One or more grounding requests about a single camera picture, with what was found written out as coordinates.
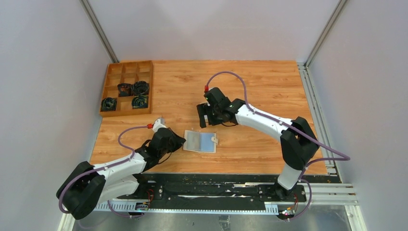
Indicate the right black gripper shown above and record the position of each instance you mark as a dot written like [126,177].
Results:
[206,112]

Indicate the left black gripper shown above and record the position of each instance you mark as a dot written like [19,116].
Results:
[173,140]

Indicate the beige leather card holder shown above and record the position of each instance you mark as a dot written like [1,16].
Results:
[200,142]

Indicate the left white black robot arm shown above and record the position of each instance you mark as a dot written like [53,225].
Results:
[89,185]

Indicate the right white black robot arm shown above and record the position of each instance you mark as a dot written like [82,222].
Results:
[297,139]

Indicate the rolled dark belt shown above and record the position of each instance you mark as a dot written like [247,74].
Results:
[108,104]
[140,88]
[124,89]
[139,102]

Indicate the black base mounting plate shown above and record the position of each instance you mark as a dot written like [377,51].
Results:
[210,193]

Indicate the wooden compartment organizer box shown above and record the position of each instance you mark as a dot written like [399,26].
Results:
[127,72]

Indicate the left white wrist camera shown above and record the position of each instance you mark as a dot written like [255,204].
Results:
[157,124]

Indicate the right aluminium frame post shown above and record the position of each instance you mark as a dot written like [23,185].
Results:
[325,32]

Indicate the aluminium frame post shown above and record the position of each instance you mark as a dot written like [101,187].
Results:
[88,9]
[325,32]

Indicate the aluminium front rail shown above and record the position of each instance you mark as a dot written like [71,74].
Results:
[317,194]

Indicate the left aluminium frame post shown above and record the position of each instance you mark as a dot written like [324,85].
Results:
[88,9]

